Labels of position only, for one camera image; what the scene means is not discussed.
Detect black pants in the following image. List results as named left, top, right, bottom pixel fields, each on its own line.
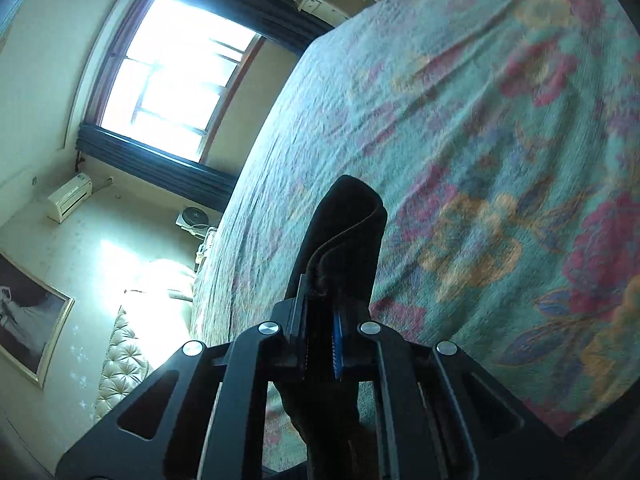
left=272, top=175, right=389, bottom=480

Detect floral green blanket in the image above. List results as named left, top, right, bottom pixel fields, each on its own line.
left=190, top=0, right=640, bottom=471

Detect framed black-and-white picture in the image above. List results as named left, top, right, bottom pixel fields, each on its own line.
left=0, top=249, right=76, bottom=389

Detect cream tufted headboard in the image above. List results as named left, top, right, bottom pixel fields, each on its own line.
left=94, top=259, right=197, bottom=425

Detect dark blue curtain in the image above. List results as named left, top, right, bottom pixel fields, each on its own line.
left=76, top=122, right=239, bottom=212
left=139, top=0, right=337, bottom=57

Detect white round fan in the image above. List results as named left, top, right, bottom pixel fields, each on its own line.
left=174, top=205, right=221, bottom=241

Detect bright window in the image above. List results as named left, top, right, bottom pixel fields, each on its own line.
left=100, top=0, right=264, bottom=163

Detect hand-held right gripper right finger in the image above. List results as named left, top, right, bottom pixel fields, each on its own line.
left=332, top=310, right=583, bottom=480

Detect white air conditioner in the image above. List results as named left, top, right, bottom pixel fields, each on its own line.
left=47, top=173, right=94, bottom=224

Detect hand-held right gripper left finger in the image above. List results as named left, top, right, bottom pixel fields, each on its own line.
left=55, top=274, right=311, bottom=480

